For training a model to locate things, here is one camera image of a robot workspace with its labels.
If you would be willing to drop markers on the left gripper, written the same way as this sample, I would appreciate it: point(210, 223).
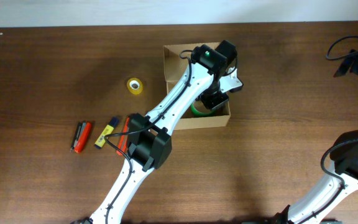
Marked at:
point(214, 102)

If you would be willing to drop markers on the green tape roll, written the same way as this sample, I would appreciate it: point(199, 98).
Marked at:
point(199, 112)

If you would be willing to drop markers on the brown cardboard box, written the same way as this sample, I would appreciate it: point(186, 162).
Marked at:
point(174, 67)

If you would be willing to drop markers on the small yellow tape roll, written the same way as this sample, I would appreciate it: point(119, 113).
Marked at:
point(135, 86)

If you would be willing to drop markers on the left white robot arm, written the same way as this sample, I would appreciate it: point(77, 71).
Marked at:
point(149, 138)

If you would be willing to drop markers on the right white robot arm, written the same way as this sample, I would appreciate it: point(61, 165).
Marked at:
point(340, 166)

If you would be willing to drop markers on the orange utility knife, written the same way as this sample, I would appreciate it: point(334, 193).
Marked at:
point(123, 139)

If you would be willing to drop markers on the yellow highlighter marker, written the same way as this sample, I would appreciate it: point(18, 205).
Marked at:
point(109, 128)

